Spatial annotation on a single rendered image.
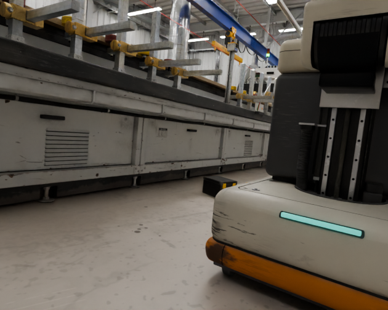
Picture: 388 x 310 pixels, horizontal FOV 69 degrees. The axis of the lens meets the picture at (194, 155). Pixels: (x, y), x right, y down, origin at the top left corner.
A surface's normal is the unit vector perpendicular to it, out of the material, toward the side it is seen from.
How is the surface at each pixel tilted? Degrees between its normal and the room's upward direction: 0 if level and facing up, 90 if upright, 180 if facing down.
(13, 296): 0
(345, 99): 90
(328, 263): 90
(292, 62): 90
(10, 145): 90
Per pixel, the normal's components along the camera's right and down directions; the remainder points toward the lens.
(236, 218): -0.56, 0.02
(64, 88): 0.83, 0.13
